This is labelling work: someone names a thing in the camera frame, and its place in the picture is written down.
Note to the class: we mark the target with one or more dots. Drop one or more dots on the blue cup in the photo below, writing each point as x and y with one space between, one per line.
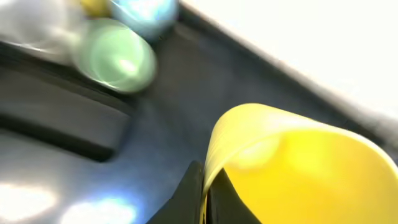
143 15

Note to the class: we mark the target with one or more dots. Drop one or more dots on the green cup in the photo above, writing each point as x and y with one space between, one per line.
115 56

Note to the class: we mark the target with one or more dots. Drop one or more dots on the grey cup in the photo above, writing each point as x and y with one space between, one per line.
34 28

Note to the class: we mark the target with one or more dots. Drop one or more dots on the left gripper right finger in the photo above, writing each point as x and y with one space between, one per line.
224 205

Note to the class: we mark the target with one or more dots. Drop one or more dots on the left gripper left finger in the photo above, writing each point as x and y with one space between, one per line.
186 199

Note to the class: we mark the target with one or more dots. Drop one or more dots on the yellow cup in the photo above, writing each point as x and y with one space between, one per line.
311 174
94 7

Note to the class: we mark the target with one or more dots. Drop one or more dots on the black tray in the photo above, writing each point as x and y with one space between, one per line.
62 115

